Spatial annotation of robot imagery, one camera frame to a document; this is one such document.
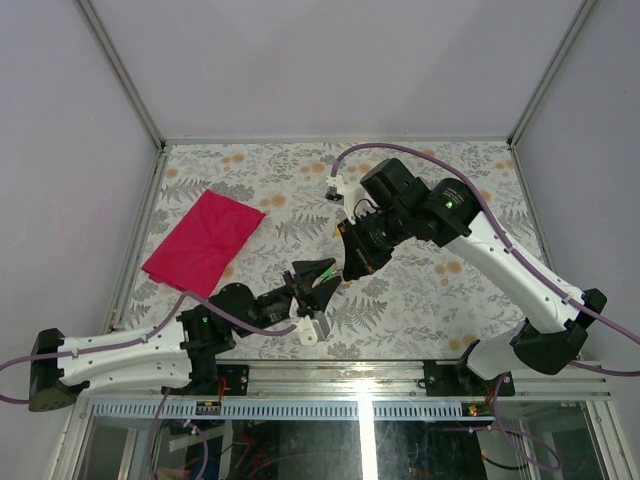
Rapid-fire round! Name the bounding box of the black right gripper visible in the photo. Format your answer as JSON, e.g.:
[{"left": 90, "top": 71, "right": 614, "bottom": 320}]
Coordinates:
[{"left": 337, "top": 204, "right": 412, "bottom": 281}]

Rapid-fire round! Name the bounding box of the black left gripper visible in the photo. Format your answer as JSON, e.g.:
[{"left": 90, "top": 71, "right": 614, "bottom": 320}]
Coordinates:
[{"left": 238, "top": 261, "right": 344, "bottom": 342}]

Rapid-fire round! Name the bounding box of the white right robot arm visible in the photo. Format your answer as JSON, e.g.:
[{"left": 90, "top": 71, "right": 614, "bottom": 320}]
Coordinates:
[{"left": 327, "top": 158, "right": 607, "bottom": 395}]

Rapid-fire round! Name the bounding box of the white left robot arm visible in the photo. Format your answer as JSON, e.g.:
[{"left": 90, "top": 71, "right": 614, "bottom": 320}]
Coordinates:
[{"left": 27, "top": 258, "right": 341, "bottom": 412}]

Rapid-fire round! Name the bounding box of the red cloth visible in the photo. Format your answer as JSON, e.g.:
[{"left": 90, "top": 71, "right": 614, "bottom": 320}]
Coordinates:
[{"left": 142, "top": 190, "right": 265, "bottom": 297}]

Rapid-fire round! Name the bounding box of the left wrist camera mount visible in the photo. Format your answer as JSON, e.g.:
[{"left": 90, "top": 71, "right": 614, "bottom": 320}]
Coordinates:
[{"left": 295, "top": 311, "right": 331, "bottom": 346}]

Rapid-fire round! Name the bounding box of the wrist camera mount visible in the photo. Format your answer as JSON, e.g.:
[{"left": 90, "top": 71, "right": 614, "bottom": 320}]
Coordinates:
[
  {"left": 295, "top": 311, "right": 331, "bottom": 346},
  {"left": 325, "top": 175, "right": 371, "bottom": 225}
]

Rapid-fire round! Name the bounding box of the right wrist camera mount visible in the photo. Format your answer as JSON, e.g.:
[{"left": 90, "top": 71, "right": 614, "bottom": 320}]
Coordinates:
[{"left": 325, "top": 175, "right": 371, "bottom": 225}]

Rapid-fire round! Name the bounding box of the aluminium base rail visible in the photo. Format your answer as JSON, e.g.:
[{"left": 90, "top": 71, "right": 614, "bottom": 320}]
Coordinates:
[{"left": 74, "top": 357, "right": 614, "bottom": 401}]

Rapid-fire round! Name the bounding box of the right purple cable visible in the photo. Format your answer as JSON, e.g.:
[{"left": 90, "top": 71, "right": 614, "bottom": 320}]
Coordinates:
[{"left": 329, "top": 142, "right": 640, "bottom": 376}]

